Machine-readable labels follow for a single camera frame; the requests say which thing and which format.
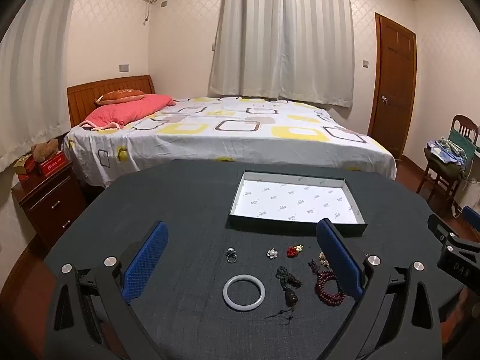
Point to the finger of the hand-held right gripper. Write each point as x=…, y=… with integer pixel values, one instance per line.
x=471, y=215
x=440, y=228

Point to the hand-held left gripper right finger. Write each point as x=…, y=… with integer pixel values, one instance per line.
x=339, y=258

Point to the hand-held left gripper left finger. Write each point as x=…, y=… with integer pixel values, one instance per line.
x=146, y=258

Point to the gold filigree ornament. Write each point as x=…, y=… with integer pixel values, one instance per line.
x=321, y=258

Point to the red knot charm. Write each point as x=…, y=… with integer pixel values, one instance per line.
x=293, y=252

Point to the pearl flower brooch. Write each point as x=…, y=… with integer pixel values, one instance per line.
x=272, y=253

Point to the shallow green jewelry tray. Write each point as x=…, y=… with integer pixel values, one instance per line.
x=300, y=198

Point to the white jade bangle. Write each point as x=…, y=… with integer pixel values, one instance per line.
x=226, y=292

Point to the white desk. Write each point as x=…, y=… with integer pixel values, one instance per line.
x=470, y=183

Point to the pile of clothes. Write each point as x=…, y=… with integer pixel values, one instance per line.
x=446, y=150

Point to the wooden chair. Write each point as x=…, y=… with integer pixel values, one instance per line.
x=465, y=125

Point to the wooden nightstand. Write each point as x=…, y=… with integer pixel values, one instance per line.
x=52, y=206

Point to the pink pillow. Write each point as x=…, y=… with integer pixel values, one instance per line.
x=127, y=111

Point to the brown teddy bear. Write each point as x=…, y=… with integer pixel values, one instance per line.
x=45, y=150

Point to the bed with patterned sheet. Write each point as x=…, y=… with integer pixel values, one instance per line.
x=243, y=138

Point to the wooden door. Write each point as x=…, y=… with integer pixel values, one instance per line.
x=393, y=82

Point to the gold and red box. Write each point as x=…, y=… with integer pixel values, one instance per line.
x=24, y=165

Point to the orange pillow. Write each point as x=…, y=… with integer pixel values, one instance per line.
x=120, y=96

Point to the wooden headboard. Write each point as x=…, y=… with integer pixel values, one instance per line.
x=93, y=90

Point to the white window curtain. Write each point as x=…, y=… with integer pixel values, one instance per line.
x=281, y=37
x=33, y=82

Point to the wall socket plate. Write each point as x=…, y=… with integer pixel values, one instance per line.
x=124, y=68

